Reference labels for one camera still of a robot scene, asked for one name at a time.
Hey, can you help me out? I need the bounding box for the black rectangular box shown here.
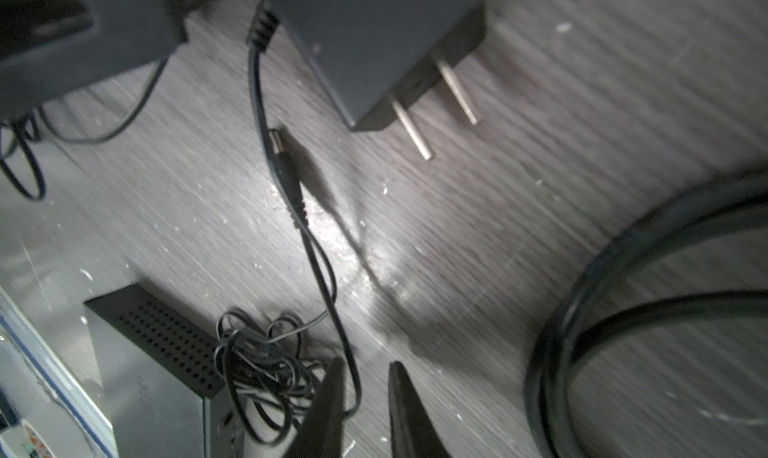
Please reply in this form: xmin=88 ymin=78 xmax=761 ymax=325
xmin=84 ymin=284 xmax=244 ymax=457

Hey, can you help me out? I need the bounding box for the black ethernet cable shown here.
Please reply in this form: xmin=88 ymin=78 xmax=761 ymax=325
xmin=523 ymin=168 xmax=768 ymax=458

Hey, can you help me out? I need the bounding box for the black power adapter with cable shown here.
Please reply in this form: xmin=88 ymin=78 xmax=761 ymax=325
xmin=1 ymin=0 xmax=210 ymax=202

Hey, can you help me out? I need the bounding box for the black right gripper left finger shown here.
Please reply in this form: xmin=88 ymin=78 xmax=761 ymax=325
xmin=283 ymin=358 xmax=346 ymax=458

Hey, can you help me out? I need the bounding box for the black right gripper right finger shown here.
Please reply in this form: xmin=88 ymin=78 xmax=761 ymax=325
xmin=388 ymin=361 xmax=450 ymax=458

